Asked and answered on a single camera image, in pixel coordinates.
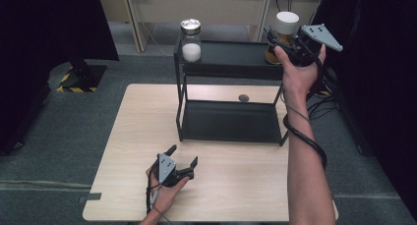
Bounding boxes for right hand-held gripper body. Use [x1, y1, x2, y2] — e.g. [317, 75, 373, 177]
[270, 23, 344, 68]

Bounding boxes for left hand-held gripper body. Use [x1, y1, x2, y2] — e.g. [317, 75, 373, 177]
[150, 152, 195, 188]

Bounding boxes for brown jar with white lid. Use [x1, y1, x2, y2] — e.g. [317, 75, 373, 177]
[265, 11, 301, 65]

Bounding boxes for black metal shelf rack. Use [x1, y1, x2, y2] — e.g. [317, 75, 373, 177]
[173, 29, 317, 147]

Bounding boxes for glass jar with silver lid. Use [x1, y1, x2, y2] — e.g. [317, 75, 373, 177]
[179, 18, 203, 63]

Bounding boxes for person's left hand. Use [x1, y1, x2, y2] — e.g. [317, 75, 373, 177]
[145, 167, 191, 217]

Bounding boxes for person's right hand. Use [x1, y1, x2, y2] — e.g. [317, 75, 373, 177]
[273, 43, 328, 99]

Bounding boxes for beige furniture leg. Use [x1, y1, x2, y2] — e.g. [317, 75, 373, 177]
[120, 0, 155, 53]
[247, 0, 273, 43]

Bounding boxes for dark curtain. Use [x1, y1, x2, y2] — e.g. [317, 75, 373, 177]
[0, 0, 120, 156]
[306, 0, 417, 217]

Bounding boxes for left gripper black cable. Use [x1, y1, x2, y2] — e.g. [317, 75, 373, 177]
[145, 170, 162, 217]

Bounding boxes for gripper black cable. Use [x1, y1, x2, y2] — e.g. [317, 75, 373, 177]
[145, 170, 162, 217]
[280, 88, 328, 171]

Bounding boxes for black plugged power cables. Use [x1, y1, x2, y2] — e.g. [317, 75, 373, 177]
[263, 0, 294, 32]

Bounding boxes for black floor cables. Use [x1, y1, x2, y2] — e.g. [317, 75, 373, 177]
[306, 92, 339, 125]

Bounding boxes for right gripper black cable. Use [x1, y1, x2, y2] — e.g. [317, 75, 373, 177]
[280, 88, 328, 171]

